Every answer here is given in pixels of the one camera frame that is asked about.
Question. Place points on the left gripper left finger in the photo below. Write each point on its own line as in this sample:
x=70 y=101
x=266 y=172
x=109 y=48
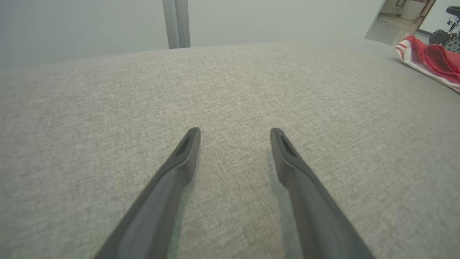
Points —
x=158 y=208

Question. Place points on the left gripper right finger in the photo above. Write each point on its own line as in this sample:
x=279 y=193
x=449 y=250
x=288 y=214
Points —
x=316 y=216

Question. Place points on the red white basketball jersey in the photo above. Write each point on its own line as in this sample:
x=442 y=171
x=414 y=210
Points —
x=436 y=59

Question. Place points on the grey fabric sofa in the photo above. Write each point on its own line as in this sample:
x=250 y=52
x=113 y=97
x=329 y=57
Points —
x=107 y=108

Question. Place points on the black bicycle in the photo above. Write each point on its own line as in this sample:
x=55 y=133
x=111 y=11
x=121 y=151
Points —
x=439 y=37

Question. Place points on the grey double-bar partition post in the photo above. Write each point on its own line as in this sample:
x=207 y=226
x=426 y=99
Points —
x=176 y=21

